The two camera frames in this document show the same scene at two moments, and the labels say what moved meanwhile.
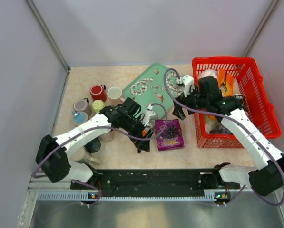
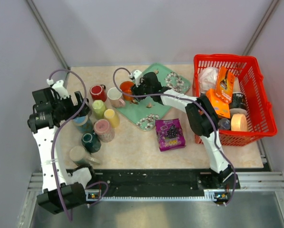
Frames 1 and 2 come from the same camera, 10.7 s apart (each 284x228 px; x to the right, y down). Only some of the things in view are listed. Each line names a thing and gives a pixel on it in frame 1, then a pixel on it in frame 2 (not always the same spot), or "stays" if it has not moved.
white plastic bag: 208,73 stays
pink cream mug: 114,94 stays
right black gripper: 181,98 -> 136,90
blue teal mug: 79,118 stays
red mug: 98,92 stays
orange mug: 143,133 -> 126,86
